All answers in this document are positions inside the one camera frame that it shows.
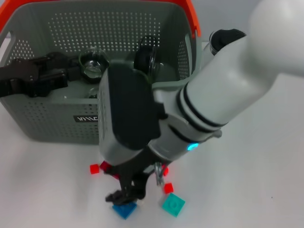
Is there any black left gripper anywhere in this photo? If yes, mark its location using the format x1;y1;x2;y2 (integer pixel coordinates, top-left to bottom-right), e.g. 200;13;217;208
0;54;81;98

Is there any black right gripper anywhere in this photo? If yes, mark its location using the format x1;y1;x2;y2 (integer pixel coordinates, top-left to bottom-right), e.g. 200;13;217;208
104;148;155;205

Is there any glass teacup with black holder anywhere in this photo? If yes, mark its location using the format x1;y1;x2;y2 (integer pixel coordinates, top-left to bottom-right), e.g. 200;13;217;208
133;35;167;83
88;86;101;99
79;47;111;84

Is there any grey perforated storage bin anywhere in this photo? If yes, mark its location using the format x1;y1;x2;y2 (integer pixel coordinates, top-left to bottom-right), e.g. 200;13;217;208
0;1;200;145

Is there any blue square plate brick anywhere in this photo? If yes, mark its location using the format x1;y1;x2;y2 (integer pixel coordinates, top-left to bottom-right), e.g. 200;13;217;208
112;200;138;219

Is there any dark red long brick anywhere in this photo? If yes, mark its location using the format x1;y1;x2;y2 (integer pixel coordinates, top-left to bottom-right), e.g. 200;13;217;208
99;161;120;179

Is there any teal square plate brick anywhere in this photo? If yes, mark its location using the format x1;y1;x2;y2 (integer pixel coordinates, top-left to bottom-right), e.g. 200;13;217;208
161;192;186;218

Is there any glass pot with black lid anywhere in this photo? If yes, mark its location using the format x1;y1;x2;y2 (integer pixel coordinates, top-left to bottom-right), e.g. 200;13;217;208
201;28;247;69

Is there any right arm cable with plug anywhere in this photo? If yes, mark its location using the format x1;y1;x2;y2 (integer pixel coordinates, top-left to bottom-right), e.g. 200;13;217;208
154;162;167;188

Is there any right wrist camera housing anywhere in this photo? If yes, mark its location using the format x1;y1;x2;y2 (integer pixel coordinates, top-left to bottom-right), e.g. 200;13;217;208
97;62;167;167

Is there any orange bin handle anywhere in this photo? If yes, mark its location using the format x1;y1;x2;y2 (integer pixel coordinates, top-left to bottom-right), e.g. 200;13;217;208
0;0;202;38

